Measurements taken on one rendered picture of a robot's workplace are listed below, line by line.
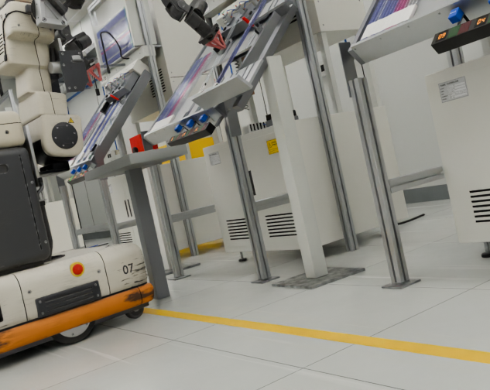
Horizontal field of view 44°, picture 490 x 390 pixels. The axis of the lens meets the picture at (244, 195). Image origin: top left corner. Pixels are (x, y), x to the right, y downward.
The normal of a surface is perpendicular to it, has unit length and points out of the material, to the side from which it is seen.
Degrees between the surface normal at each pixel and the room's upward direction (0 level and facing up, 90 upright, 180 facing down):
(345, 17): 90
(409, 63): 90
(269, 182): 90
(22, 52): 90
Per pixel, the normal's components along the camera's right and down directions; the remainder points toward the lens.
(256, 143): -0.80, 0.19
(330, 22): 0.55, -0.10
